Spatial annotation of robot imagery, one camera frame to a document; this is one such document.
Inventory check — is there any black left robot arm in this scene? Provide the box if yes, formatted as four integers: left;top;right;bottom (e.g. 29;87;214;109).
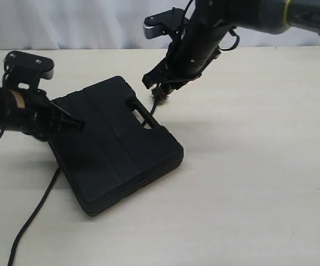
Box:
0;87;85;141

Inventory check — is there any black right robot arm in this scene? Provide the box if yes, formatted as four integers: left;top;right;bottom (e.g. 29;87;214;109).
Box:
142;0;320;96

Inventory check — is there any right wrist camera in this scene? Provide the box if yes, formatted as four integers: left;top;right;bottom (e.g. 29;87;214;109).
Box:
143;8;189;39

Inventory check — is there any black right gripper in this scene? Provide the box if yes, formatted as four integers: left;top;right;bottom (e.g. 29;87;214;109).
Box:
142;41;220;95

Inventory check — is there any black cord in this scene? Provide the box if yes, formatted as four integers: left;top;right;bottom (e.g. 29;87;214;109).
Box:
7;85;174;266

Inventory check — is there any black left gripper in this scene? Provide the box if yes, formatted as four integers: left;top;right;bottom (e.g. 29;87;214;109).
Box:
22;89;85;139

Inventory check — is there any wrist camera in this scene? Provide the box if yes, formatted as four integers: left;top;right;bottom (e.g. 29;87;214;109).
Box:
2;50;55;91
143;8;189;39

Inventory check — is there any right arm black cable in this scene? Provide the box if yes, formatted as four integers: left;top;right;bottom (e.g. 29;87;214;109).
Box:
171;0;320;56

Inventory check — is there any black plastic carrying case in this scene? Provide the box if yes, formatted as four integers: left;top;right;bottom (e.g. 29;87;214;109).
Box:
49;76;184;217

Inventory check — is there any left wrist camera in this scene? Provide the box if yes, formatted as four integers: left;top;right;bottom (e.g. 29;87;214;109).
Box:
2;50;55;91

